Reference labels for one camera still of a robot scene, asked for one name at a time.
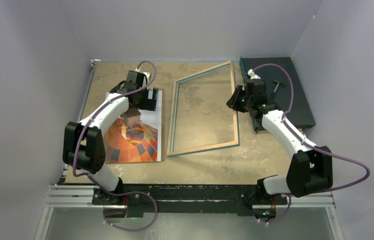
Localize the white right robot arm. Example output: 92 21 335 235
240 79 333 204

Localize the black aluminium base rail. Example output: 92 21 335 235
45 183 335 219

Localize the claw hammer with grey handle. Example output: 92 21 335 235
268 79 285 102

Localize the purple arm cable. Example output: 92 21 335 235
71 60 158 232
248 63 371 226

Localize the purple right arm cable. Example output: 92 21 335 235
248 63 371 226

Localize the hot air balloon photo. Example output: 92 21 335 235
104 90 163 165

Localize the blue wooden picture frame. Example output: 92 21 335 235
167 60 240 157

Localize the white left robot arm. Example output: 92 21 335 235
62 67 157 205

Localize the dark grey flat box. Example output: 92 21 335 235
239 56 316 129

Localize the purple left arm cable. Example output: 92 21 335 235
71 60 158 232

